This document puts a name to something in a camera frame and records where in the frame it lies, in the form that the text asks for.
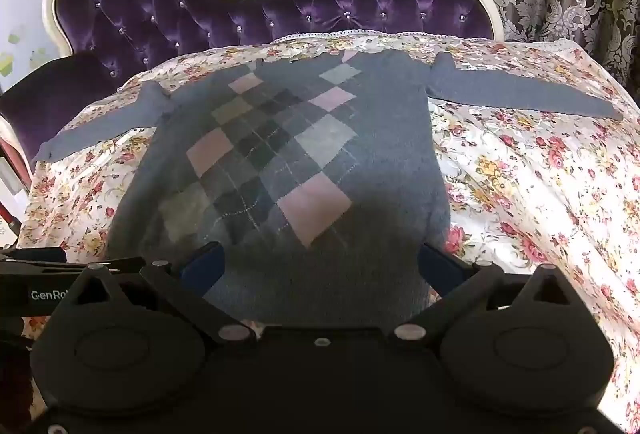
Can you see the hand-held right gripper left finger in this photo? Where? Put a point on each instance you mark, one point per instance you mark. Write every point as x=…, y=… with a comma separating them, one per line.
x=202, y=265

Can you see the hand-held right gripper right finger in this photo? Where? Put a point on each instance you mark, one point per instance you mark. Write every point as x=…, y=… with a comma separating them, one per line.
x=439, y=265

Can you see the grey argyle sweater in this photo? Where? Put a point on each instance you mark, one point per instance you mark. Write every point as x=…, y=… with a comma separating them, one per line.
x=280, y=153

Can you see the red pole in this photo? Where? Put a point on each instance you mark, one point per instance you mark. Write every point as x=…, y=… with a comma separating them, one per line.
x=9, y=216

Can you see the floral blanket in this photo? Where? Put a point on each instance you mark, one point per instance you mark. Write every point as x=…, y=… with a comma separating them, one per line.
x=525, y=174

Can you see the purple tufted sofa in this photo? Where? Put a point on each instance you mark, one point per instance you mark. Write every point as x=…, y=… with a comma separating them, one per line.
x=150, y=13

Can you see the green wall stickers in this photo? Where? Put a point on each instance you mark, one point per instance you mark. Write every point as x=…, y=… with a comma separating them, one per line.
x=12, y=53

